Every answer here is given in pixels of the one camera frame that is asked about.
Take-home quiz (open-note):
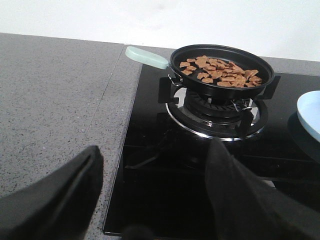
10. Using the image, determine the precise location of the black glass gas cooktop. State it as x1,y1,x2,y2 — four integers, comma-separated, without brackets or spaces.
102,65,320,240

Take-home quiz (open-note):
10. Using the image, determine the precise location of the black frying pan mint handle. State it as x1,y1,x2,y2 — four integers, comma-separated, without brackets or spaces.
125,44,275,100

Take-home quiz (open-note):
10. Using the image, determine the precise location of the light blue plate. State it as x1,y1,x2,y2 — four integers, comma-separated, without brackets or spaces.
296,90,320,142

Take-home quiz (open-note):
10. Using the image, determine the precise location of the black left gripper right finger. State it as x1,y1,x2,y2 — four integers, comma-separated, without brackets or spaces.
205,139,320,240

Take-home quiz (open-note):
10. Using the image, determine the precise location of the left black pan support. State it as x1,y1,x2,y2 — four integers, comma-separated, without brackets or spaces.
125,76,280,169

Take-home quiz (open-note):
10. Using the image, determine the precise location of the brown meat pieces pile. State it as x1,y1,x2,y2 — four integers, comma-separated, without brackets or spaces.
179,55,263,88

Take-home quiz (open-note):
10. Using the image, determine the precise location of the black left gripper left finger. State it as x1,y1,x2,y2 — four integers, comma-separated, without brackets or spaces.
0,145,104,240

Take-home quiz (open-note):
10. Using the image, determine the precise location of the left black burner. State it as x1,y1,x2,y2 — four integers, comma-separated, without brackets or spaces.
165,88,269,142

